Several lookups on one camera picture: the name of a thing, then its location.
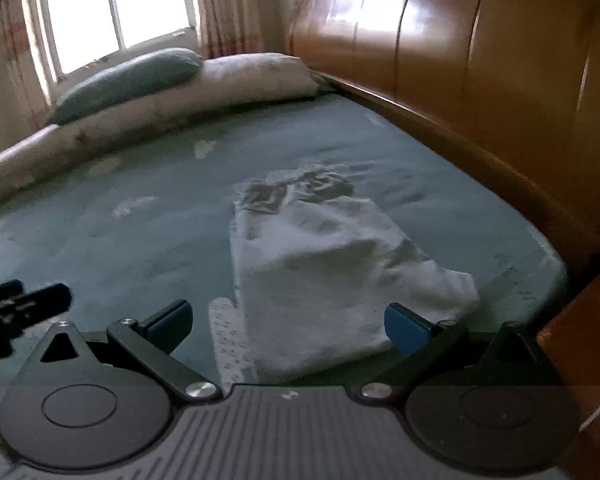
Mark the patterned curtain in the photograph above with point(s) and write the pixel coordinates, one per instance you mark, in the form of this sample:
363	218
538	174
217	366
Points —
227	5
25	35

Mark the window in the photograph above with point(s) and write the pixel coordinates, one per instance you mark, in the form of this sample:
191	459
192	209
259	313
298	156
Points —
130	5

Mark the rolled floral quilt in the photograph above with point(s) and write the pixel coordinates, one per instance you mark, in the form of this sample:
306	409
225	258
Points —
240	80

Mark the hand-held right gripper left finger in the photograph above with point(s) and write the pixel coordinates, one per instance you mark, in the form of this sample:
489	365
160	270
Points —
172	327

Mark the light grey sweatpants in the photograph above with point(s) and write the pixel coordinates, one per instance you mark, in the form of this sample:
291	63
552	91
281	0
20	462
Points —
330	285

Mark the wooden nightstand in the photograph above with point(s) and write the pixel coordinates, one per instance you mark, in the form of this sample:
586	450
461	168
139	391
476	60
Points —
580	340

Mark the teal printed bed sheet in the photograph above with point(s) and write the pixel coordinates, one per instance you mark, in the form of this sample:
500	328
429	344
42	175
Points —
130	250

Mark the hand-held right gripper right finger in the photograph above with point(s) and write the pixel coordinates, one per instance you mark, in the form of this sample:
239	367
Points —
405	330

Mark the teal pillow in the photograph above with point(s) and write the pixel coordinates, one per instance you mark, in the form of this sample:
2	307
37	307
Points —
125	80

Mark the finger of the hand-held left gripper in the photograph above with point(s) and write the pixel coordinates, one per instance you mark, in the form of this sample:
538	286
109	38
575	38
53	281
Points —
45	302
0	294

